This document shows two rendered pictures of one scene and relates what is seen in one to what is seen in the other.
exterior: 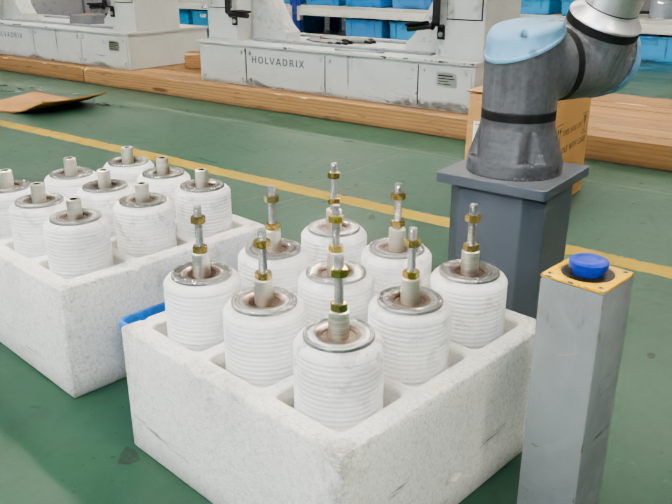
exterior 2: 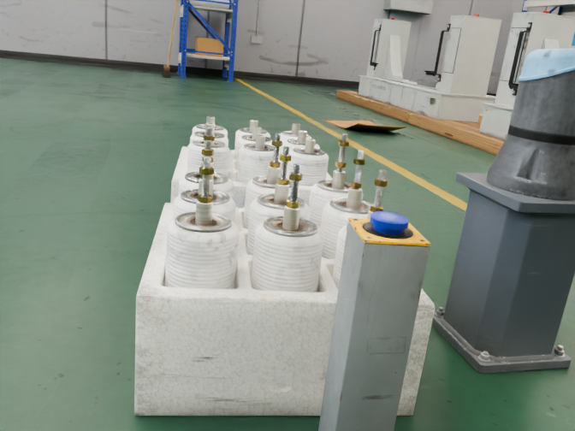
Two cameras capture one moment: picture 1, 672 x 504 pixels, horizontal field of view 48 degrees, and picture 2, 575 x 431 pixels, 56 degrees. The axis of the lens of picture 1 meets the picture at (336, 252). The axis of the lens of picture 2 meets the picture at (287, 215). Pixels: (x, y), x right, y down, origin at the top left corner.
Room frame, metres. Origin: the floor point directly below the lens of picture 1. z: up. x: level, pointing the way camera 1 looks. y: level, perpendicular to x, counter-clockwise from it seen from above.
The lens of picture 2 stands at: (0.23, -0.50, 0.49)
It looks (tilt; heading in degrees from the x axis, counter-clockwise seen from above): 18 degrees down; 37
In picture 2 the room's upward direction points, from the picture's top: 6 degrees clockwise
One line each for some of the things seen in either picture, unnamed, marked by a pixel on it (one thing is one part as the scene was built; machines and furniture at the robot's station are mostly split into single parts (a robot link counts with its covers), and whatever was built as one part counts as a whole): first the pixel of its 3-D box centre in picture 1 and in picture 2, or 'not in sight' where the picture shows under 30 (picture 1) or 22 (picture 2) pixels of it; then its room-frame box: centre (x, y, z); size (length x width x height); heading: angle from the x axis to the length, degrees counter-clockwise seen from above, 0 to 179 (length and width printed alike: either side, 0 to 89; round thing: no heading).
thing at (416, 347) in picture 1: (407, 370); (283, 286); (0.79, -0.08, 0.16); 0.10 x 0.10 x 0.18
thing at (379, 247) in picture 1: (396, 248); (352, 206); (0.95, -0.08, 0.25); 0.08 x 0.08 x 0.01
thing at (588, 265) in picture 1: (588, 267); (388, 225); (0.72, -0.26, 0.32); 0.04 x 0.04 x 0.02
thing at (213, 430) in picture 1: (336, 385); (271, 294); (0.87, 0.00, 0.09); 0.39 x 0.39 x 0.18; 46
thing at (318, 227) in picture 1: (333, 228); (337, 186); (1.03, 0.00, 0.25); 0.08 x 0.08 x 0.01
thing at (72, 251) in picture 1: (82, 272); (206, 182); (1.09, 0.39, 0.16); 0.10 x 0.10 x 0.18
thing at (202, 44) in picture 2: not in sight; (209, 47); (4.88, 4.43, 0.36); 0.31 x 0.25 x 0.20; 143
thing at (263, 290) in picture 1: (263, 291); (205, 189); (0.78, 0.08, 0.26); 0.02 x 0.02 x 0.03
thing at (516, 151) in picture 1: (516, 138); (539, 158); (1.19, -0.29, 0.35); 0.15 x 0.15 x 0.10
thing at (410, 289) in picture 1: (410, 290); (291, 218); (0.79, -0.08, 0.26); 0.02 x 0.02 x 0.03
